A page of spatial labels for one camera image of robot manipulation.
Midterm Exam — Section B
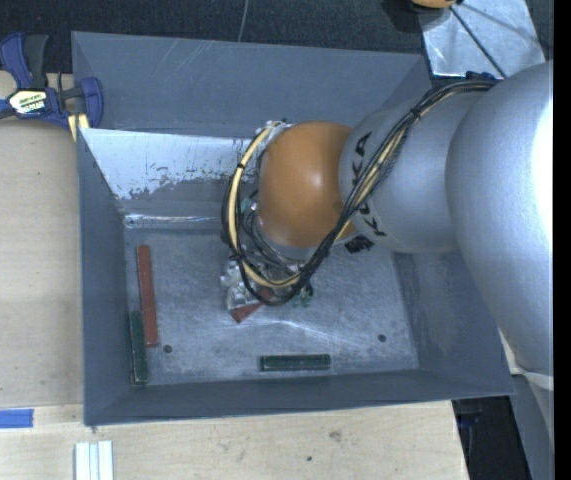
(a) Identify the red-brown flat block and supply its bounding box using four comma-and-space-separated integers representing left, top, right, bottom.
228, 301, 266, 325
135, 244, 161, 349

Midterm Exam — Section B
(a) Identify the grey metal bin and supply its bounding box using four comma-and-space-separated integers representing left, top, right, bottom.
69, 30, 517, 427

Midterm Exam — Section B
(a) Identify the pale wood flat board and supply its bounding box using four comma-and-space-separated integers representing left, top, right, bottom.
0, 117, 86, 410

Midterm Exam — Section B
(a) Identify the dark green flat block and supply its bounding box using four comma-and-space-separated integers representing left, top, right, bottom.
128, 309, 151, 386
258, 353, 333, 373

